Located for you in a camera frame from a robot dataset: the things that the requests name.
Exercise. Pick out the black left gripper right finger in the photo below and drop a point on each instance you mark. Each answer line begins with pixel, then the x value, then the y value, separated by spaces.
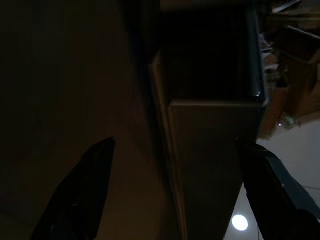
pixel 280 207

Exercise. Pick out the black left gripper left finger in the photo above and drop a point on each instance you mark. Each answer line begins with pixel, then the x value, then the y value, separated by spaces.
pixel 75 195

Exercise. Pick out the grey fridge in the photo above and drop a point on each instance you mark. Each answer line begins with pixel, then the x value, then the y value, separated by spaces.
pixel 212 150

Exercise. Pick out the round ceiling lamp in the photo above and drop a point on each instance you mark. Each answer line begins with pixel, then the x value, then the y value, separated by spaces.
pixel 240 222

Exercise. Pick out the brown wooden furniture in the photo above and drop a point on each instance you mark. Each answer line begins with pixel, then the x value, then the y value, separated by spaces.
pixel 297 50

